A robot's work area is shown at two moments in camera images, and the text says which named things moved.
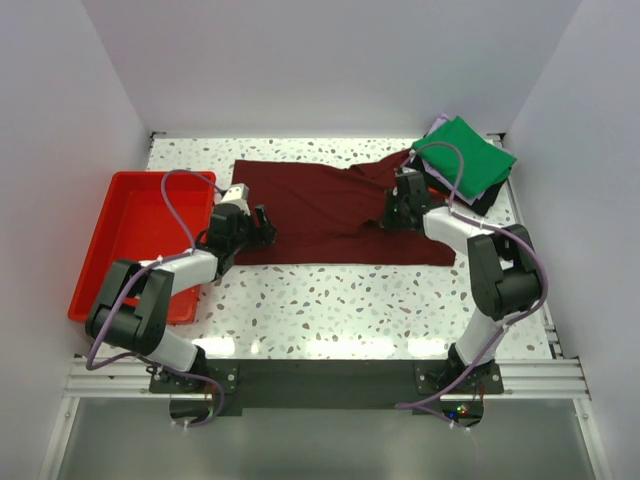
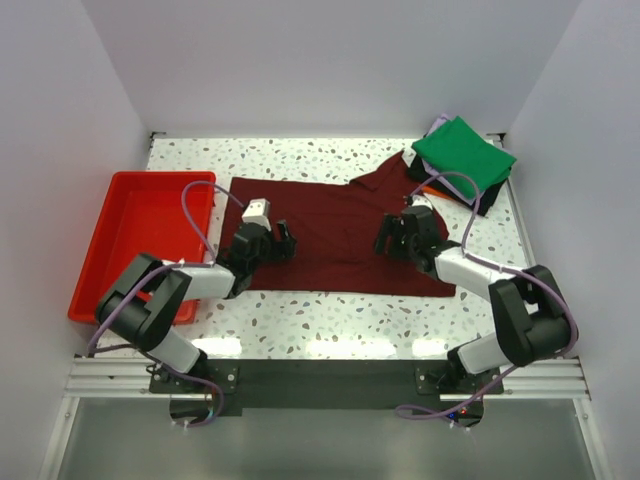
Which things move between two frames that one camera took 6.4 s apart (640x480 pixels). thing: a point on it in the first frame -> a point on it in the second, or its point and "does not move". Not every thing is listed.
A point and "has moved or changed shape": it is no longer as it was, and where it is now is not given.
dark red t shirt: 331,211 has moved or changed shape
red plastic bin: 147,215 does not move
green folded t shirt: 463,158 does not move
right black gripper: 396,211 -> 396,236
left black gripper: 255,226 -> 273,241
